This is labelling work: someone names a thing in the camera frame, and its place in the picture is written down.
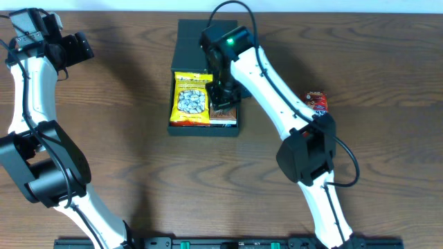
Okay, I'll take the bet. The yellow snack bag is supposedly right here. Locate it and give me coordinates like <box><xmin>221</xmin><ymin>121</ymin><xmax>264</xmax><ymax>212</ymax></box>
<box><xmin>170</xmin><ymin>72</ymin><xmax>213</xmax><ymax>127</ymax></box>

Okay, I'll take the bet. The black gift box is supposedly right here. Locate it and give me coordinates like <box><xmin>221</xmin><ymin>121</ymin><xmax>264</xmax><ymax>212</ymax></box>
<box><xmin>167</xmin><ymin>19</ymin><xmax>239</xmax><ymax>137</ymax></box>

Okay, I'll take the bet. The red Hello Panda box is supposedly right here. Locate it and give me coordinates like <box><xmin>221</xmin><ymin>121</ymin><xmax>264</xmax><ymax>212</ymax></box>
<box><xmin>304</xmin><ymin>91</ymin><xmax>328</xmax><ymax>116</ymax></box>

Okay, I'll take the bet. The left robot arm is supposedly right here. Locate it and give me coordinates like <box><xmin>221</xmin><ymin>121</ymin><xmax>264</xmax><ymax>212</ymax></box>
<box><xmin>1</xmin><ymin>8</ymin><xmax>136</xmax><ymax>248</ymax></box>

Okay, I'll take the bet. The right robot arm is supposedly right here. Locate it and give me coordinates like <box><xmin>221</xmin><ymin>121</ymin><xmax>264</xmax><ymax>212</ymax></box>
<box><xmin>199</xmin><ymin>26</ymin><xmax>353</xmax><ymax>248</ymax></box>

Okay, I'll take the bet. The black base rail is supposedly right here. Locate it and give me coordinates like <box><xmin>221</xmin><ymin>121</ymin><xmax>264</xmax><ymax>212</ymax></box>
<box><xmin>53</xmin><ymin>236</ymin><xmax>405</xmax><ymax>249</ymax></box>

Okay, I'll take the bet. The brown Pocky box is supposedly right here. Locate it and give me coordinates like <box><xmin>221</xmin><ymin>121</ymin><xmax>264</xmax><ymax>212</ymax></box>
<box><xmin>210</xmin><ymin>107</ymin><xmax>237</xmax><ymax>125</ymax></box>

